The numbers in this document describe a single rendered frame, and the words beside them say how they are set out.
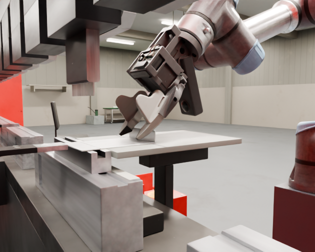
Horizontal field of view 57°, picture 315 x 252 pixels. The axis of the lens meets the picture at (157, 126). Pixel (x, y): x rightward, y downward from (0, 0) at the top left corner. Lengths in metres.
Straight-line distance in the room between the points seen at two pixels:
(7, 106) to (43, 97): 10.11
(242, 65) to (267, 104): 11.39
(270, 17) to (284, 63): 10.94
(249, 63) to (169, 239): 0.40
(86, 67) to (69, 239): 0.25
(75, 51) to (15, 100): 2.16
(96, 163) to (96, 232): 0.09
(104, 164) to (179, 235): 0.15
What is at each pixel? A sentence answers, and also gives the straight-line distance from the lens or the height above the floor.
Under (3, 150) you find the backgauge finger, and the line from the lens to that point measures 0.46.
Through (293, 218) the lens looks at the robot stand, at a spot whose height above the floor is 0.68.
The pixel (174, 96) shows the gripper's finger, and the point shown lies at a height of 1.08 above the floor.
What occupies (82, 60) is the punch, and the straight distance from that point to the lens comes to 0.45.
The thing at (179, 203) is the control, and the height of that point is 0.76.
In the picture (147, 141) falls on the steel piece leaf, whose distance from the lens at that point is 0.51.
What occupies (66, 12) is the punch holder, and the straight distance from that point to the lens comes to 0.43.
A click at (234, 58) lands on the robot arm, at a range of 0.65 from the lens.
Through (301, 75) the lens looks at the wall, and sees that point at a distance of 11.49.
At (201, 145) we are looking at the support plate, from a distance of 0.51.
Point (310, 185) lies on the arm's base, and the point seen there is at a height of 0.80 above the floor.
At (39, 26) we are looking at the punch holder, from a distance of 0.59.
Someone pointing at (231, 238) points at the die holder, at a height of 0.97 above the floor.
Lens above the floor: 1.08
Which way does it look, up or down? 5 degrees down
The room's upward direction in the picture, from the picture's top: straight up
